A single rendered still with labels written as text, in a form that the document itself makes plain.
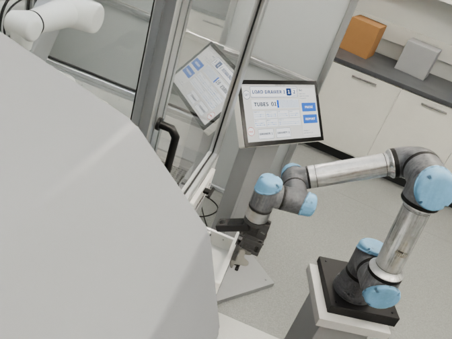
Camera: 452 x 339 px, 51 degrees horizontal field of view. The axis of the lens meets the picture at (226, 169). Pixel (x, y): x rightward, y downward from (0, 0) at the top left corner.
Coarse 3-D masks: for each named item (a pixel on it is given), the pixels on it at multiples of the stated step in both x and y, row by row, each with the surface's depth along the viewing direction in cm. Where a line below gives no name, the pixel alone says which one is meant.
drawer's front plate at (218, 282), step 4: (236, 236) 165; (236, 240) 164; (232, 244) 161; (232, 248) 160; (228, 252) 157; (232, 252) 158; (228, 256) 156; (228, 260) 154; (224, 264) 152; (228, 264) 153; (224, 268) 151; (220, 272) 149; (224, 272) 149; (220, 276) 147; (216, 280) 145; (220, 280) 146; (216, 284) 146; (220, 284) 145; (216, 288) 146; (216, 292) 147
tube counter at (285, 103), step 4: (272, 100) 225; (276, 100) 226; (280, 100) 228; (284, 100) 229; (288, 100) 231; (292, 100) 232; (296, 100) 234; (272, 104) 225; (276, 104) 226; (280, 104) 228; (284, 104) 229; (288, 104) 231; (292, 104) 232; (296, 104) 234
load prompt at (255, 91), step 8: (256, 88) 220; (264, 88) 223; (272, 88) 226; (280, 88) 229; (288, 88) 231; (296, 88) 235; (256, 96) 219; (264, 96) 222; (272, 96) 225; (280, 96) 228; (288, 96) 231; (296, 96) 234
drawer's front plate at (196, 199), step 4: (212, 168) 197; (212, 172) 195; (208, 176) 192; (212, 176) 196; (204, 180) 188; (208, 180) 189; (204, 184) 186; (208, 184) 193; (200, 188) 183; (196, 192) 180; (200, 192) 181; (196, 196) 178; (200, 196) 185; (192, 200) 175; (196, 200) 178; (192, 204) 174; (196, 204) 183
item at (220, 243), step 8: (216, 232) 170; (216, 240) 171; (224, 240) 170; (232, 240) 169; (216, 248) 171; (224, 248) 172; (216, 256) 168; (224, 256) 169; (216, 264) 164; (216, 272) 161
